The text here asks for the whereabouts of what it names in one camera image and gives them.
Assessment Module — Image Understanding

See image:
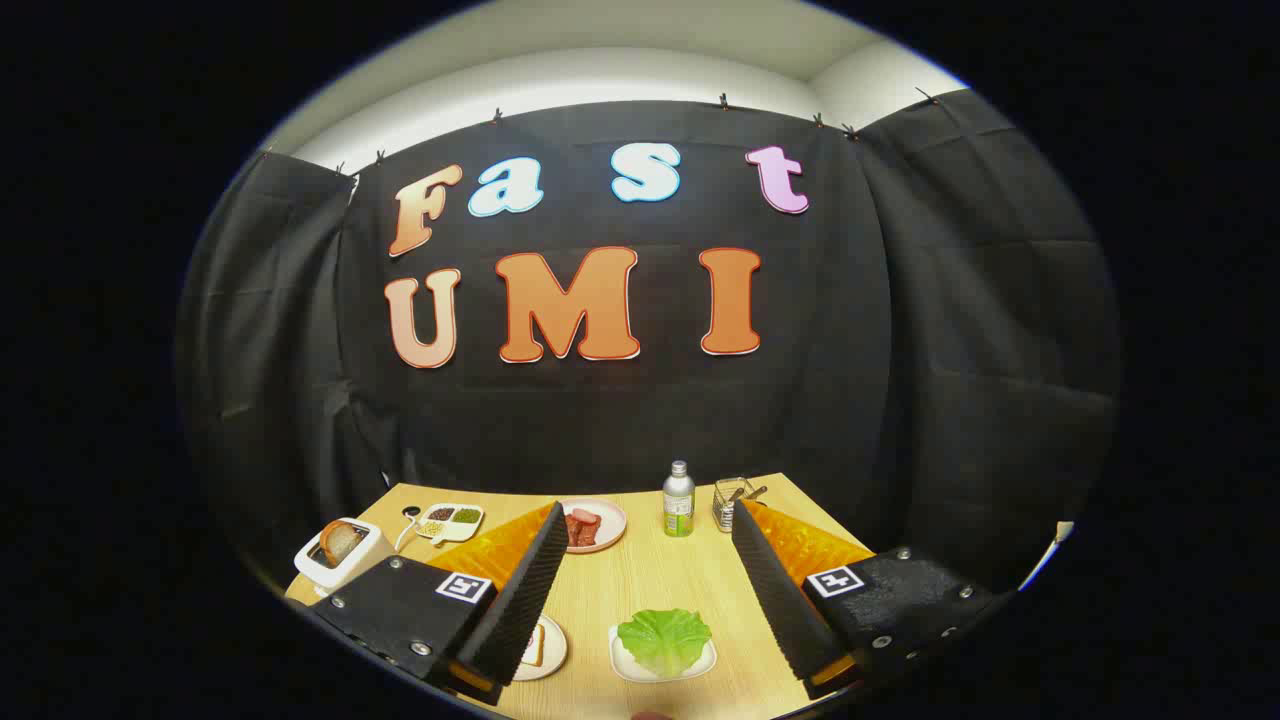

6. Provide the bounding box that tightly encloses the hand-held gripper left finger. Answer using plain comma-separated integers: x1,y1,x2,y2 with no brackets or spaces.
308,500,571,707

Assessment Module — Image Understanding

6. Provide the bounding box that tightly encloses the white divided dish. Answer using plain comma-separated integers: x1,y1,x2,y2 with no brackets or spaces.
413,502,486,546

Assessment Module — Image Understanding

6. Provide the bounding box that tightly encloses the pink plate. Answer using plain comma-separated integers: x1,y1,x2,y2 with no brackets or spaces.
558,497,628,554

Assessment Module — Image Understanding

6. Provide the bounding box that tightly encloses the white toaster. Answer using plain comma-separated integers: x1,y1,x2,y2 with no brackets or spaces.
293,518,396,591

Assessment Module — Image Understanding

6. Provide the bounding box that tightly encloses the green lettuce leaf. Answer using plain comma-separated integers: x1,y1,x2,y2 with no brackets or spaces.
616,608,713,678

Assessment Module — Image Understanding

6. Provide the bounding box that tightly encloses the metal wire cutlery holder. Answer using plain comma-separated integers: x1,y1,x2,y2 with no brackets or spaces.
712,478,756,533

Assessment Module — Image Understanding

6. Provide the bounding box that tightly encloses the white round plate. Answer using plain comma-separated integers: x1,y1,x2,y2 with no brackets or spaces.
510,615,569,683

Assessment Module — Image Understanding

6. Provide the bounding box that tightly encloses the toasted bread slice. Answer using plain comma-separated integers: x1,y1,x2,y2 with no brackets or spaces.
320,520,366,566

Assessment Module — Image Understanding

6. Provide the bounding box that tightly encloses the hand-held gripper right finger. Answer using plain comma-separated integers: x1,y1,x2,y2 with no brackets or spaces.
730,498,1001,701

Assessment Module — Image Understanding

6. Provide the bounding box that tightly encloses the white square plate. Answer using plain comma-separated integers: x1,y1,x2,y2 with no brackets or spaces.
608,625,719,684

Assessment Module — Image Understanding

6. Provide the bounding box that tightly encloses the silver and green bottle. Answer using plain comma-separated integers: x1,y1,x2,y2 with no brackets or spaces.
662,460,696,538

